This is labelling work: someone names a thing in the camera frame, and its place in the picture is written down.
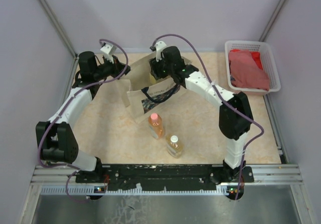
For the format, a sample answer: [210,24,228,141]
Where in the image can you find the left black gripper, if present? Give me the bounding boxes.
[93,54,130,81]

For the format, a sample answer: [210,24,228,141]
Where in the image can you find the beige canvas tote bag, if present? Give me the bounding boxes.
[116,53,187,123]

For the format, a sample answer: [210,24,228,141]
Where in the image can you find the orange bottle pink cap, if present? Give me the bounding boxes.
[148,113,165,139]

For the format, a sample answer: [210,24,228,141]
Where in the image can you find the amber bottle white cap tall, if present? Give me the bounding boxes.
[149,74,156,85]

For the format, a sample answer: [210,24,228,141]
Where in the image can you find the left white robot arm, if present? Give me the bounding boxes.
[36,51,130,183]

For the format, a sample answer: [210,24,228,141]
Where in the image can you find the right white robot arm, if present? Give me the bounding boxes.
[149,42,253,182]

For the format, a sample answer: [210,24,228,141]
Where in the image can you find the pink cloth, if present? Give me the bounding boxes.
[228,49,270,91]

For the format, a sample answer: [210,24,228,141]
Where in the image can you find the yellow bottle white cap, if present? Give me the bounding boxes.
[166,134,184,158]

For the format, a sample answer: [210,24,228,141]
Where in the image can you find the red cloth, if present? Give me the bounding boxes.
[251,52,263,70]

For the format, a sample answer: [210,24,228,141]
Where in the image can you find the white plastic basket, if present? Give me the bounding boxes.
[225,40,281,95]

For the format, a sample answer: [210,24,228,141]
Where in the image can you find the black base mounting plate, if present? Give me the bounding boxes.
[76,164,254,199]

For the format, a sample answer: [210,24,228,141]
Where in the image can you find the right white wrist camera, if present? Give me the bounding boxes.
[150,41,167,62]

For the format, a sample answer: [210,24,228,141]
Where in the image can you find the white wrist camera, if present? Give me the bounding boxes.
[100,43,117,61]
[150,41,167,62]

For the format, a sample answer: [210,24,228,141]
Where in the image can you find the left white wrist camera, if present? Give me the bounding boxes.
[100,43,117,61]

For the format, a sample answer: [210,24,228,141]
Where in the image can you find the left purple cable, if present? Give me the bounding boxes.
[36,38,130,204]

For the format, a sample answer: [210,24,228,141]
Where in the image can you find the purple cable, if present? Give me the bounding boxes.
[150,34,265,201]
[36,38,130,204]

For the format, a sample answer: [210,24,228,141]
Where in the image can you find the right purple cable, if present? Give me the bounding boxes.
[150,34,265,201]

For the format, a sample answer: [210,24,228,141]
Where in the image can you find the aluminium frame rail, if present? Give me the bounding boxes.
[31,164,303,196]

